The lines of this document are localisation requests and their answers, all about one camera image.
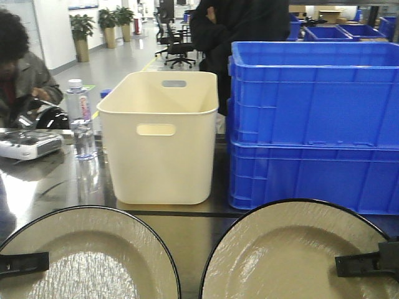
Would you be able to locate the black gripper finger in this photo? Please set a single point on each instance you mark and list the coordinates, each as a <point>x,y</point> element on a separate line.
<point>383,262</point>
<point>23,264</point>

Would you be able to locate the beige plate black rim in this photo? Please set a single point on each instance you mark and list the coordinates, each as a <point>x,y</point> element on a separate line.
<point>287,249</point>

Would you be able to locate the lower blue plastic crate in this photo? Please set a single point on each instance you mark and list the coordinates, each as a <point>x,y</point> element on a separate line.
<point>364,180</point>

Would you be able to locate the blue plastic crate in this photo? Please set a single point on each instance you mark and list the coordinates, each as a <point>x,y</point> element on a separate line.
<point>314,93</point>
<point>364,180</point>

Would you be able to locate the white grey device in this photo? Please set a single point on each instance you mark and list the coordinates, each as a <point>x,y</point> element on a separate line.
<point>27,145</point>

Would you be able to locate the black glossy helmet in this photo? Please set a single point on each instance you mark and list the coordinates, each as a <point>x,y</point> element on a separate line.
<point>52,118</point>

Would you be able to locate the upper blue plastic crate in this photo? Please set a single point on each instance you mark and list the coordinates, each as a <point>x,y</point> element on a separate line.
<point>314,93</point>

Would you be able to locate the clear water bottle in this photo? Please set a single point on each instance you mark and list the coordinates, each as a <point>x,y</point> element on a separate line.
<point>80,121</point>

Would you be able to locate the seated person grey jacket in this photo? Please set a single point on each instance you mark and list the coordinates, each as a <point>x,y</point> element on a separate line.
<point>23,74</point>

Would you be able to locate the cream plastic bin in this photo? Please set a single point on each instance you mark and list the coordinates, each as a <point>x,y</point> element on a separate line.
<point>159,131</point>

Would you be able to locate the background blue crate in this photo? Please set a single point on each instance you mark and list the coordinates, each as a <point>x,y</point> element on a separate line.
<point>360,31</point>
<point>326,34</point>

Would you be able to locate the potted plant gold pot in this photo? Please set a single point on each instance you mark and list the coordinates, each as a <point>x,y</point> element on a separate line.
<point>81,26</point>

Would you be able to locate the black office chair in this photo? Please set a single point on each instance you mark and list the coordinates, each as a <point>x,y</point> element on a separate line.
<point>176,50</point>

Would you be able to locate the standing person black clothes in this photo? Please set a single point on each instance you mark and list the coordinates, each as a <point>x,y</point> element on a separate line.
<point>215,25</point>

